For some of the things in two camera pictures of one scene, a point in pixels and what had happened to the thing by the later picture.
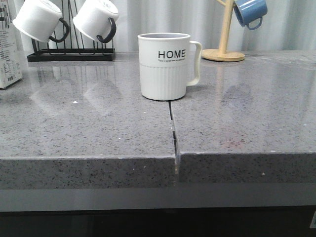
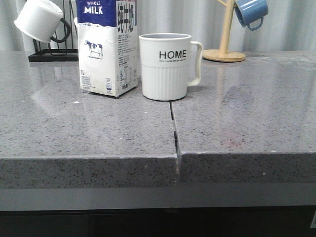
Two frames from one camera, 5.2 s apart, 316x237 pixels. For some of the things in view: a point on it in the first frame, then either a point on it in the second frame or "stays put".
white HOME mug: [164, 61] stays put
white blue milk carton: [11, 44] -> [108, 46]
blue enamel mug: [248, 11] stays put
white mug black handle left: [40, 19] stays put
